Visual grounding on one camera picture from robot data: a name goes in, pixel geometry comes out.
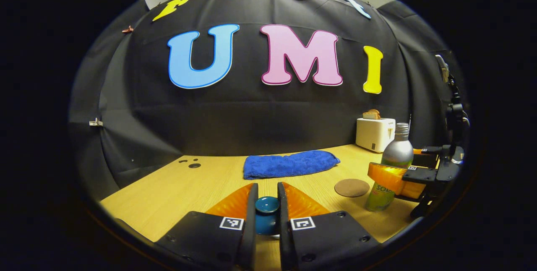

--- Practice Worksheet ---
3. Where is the round brown coaster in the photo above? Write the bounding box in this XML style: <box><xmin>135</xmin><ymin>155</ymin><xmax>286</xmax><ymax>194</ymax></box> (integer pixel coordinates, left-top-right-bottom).
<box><xmin>334</xmin><ymin>178</ymin><xmax>370</xmax><ymax>198</ymax></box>

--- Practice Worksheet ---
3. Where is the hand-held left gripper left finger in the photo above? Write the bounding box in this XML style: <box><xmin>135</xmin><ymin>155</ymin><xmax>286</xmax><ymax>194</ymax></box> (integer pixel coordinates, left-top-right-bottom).
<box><xmin>153</xmin><ymin>183</ymin><xmax>258</xmax><ymax>271</ymax></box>

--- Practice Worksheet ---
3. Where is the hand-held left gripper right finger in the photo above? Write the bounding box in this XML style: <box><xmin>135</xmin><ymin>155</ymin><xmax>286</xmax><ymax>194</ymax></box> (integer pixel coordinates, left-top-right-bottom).
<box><xmin>277</xmin><ymin>182</ymin><xmax>382</xmax><ymax>271</ymax></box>

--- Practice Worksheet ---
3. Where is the black backdrop cloth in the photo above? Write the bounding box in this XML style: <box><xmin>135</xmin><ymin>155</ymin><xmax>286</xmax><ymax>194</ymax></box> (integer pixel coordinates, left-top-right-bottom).
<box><xmin>68</xmin><ymin>0</ymin><xmax>468</xmax><ymax>200</ymax></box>

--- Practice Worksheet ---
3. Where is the silver green water bottle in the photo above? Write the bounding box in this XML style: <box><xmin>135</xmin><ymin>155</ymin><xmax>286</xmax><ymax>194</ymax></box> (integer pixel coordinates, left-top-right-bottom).
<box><xmin>365</xmin><ymin>123</ymin><xmax>414</xmax><ymax>212</ymax></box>

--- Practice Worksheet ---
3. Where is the blue towel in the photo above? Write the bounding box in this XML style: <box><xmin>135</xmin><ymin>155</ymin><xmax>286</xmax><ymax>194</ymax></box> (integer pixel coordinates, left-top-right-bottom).
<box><xmin>243</xmin><ymin>150</ymin><xmax>341</xmax><ymax>180</ymax></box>

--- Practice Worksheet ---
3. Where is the white toaster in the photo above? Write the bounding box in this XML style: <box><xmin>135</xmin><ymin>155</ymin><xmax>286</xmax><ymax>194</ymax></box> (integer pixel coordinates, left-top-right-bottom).
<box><xmin>356</xmin><ymin>117</ymin><xmax>396</xmax><ymax>153</ymax></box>

